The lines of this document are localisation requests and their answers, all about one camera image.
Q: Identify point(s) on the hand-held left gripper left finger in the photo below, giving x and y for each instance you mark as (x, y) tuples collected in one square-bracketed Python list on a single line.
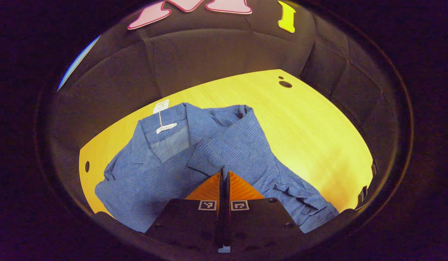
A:
[(195, 224)]

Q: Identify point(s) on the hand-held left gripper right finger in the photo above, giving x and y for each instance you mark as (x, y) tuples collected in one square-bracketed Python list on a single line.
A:
[(256, 224)]

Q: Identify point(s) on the blue button shirt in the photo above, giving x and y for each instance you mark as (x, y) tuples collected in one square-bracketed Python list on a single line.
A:
[(238, 145)]

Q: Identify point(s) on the white paper hang tag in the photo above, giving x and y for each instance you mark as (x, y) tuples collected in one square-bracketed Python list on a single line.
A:
[(161, 106)]

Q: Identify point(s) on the black backdrop cloth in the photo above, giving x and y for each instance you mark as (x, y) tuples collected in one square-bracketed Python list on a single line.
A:
[(216, 54)]

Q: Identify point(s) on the black table edge bracket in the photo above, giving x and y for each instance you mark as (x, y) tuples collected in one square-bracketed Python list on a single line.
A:
[(374, 167)]

